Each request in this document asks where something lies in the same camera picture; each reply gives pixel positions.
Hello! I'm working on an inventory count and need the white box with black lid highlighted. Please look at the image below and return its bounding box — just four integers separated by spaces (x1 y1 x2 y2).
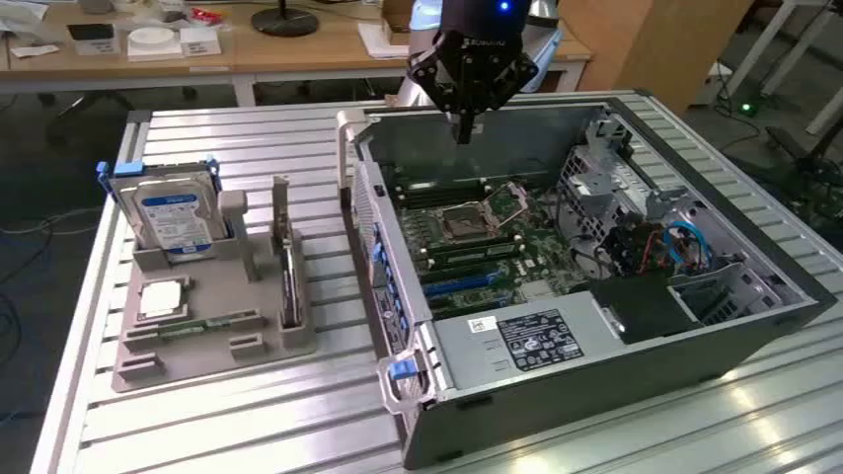
64 23 124 57

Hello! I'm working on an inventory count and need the green RAM stick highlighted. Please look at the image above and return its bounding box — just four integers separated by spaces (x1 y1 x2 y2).
156 310 257 341

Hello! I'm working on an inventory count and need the CPU socket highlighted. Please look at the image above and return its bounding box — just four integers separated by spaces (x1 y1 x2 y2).
439 199 502 243

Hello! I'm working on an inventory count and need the black chair base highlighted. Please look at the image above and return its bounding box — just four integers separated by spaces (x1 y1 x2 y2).
36 83 200 147

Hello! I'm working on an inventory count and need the white paper tag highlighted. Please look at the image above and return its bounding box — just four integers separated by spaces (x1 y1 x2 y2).
8 43 61 58

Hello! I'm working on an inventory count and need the grey plastic parts rack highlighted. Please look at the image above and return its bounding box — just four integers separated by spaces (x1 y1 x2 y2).
109 190 323 394

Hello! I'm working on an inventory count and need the open black PC case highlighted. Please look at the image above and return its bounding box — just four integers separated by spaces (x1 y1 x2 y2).
335 96 839 470

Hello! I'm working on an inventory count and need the white table frame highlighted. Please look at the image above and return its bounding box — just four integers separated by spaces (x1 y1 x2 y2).
716 0 843 135

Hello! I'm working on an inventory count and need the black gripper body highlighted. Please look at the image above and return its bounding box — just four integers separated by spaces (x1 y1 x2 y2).
439 0 532 113

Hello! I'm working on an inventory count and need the perforated metal drive cage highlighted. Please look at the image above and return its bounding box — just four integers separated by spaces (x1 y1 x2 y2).
556 142 660 251

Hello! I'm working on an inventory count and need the blue floor cable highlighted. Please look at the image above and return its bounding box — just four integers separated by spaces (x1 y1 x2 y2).
0 216 59 432

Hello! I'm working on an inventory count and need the silver CPU chip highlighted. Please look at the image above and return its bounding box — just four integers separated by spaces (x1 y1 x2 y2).
137 281 187 317

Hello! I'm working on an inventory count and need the grey power supply unit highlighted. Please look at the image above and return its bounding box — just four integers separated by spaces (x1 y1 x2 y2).
431 290 624 391

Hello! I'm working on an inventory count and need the black round lamp base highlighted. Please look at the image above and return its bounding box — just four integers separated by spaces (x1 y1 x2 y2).
249 0 322 39

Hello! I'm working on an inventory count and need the RAM stick with black chips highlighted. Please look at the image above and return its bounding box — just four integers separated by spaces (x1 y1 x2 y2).
431 240 522 264

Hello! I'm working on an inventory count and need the graphics card with metal bracket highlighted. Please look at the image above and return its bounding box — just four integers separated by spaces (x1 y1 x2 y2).
269 175 307 330

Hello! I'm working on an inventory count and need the hard disk in blue caddy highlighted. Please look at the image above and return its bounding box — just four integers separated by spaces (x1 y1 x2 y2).
96 154 224 263

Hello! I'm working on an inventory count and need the stack of white papers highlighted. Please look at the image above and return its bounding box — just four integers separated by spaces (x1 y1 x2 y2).
358 22 415 61

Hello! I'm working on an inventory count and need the plain white box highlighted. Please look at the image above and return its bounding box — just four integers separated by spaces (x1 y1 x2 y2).
177 27 223 58

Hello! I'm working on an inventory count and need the white box with round insert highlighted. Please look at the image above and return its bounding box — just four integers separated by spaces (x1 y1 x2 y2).
125 28 185 63

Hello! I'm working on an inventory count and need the blue expansion slot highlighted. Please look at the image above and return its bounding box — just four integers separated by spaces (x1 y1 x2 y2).
420 273 500 299

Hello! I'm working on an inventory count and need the metal disk bay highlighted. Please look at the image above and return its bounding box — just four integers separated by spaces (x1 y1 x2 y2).
668 261 791 327

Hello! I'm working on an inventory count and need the green motherboard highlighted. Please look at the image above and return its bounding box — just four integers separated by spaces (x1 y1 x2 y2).
380 162 594 320

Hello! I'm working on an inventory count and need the blue wire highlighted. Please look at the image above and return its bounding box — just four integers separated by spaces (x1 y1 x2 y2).
662 221 716 271

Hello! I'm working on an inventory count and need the wooden desk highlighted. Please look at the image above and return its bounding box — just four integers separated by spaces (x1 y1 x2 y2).
0 0 594 108

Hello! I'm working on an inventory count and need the wooden cabinet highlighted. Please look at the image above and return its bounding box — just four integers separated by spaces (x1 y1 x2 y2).
578 0 756 113

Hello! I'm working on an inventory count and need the silver chipset heatsink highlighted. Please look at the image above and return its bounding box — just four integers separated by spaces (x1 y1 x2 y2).
519 280 563 303

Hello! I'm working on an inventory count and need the metal socket cover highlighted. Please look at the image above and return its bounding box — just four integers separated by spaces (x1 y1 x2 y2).
483 181 530 218

